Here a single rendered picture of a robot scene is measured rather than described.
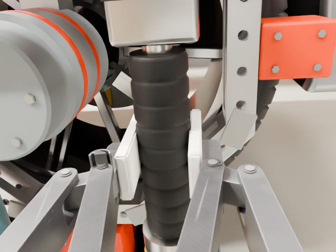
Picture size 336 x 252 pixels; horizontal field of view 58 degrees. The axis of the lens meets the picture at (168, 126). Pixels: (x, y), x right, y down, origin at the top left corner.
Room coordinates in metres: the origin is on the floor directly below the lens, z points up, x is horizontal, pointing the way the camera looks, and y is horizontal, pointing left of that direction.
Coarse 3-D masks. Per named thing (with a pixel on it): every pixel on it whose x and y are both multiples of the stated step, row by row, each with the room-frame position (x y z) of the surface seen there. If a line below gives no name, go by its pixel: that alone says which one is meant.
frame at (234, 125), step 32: (224, 0) 0.42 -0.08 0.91; (256, 0) 0.38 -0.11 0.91; (224, 32) 0.42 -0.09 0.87; (256, 32) 0.38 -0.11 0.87; (224, 64) 0.42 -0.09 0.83; (256, 64) 0.37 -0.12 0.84; (224, 96) 0.42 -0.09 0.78; (256, 96) 0.38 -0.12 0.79; (224, 128) 0.38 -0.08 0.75; (224, 160) 0.38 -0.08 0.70; (0, 192) 0.42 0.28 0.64; (32, 192) 0.44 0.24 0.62
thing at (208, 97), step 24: (0, 0) 0.71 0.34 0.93; (72, 0) 0.51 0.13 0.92; (96, 0) 0.52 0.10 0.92; (216, 0) 0.54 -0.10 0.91; (96, 24) 0.55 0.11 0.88; (216, 24) 0.65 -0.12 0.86; (120, 48) 0.50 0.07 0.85; (192, 48) 0.49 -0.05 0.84; (216, 48) 0.48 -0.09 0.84; (120, 72) 0.50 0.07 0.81; (216, 72) 0.53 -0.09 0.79; (96, 96) 0.51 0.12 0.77; (192, 96) 0.68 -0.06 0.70; (216, 96) 0.47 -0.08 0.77; (72, 120) 0.51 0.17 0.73; (48, 144) 0.58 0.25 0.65; (72, 144) 0.61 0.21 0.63; (96, 144) 0.63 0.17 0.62; (48, 168) 0.50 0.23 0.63
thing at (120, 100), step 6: (114, 66) 0.61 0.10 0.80; (114, 90) 0.66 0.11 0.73; (114, 96) 0.66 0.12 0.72; (120, 96) 0.66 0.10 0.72; (126, 96) 0.66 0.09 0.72; (90, 102) 0.67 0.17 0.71; (114, 102) 0.66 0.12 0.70; (120, 102) 0.66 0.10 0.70; (126, 102) 0.66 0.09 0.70; (132, 102) 0.66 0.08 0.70
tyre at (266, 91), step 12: (264, 0) 0.45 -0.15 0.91; (276, 0) 0.45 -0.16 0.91; (264, 12) 0.45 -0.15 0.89; (276, 12) 0.45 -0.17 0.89; (264, 84) 0.45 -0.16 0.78; (276, 84) 0.46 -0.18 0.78; (264, 96) 0.45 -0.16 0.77; (264, 108) 0.46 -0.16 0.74; (24, 168) 0.51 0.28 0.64; (48, 180) 0.50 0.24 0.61
